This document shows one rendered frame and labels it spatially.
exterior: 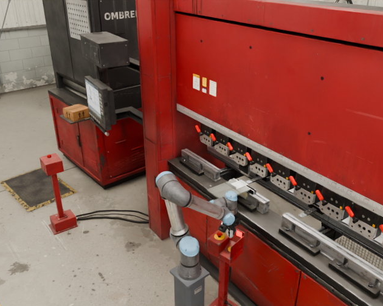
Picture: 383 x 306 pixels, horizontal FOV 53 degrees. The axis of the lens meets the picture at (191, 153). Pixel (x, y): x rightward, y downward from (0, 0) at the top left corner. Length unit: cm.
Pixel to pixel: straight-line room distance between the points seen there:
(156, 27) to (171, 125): 85
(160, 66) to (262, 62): 102
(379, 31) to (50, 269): 319
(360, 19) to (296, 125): 70
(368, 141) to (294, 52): 63
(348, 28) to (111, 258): 282
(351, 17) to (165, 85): 170
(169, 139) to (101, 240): 129
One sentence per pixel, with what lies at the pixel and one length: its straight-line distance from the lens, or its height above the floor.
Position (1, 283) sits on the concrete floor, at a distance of 390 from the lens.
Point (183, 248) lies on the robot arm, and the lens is 234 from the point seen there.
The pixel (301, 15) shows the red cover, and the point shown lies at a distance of 223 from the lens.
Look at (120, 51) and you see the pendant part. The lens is 318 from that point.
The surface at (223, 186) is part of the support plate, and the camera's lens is 290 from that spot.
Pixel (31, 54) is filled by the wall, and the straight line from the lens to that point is 908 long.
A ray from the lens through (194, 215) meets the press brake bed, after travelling 342.
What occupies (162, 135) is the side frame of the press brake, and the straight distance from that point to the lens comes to 340.
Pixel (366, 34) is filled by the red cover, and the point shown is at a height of 220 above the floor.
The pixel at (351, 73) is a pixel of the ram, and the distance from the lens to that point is 210.
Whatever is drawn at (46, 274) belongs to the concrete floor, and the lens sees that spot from 383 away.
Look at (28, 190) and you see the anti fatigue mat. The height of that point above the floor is 1.
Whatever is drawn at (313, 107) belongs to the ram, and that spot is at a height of 178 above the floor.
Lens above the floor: 251
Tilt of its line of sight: 27 degrees down
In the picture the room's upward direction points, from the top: straight up
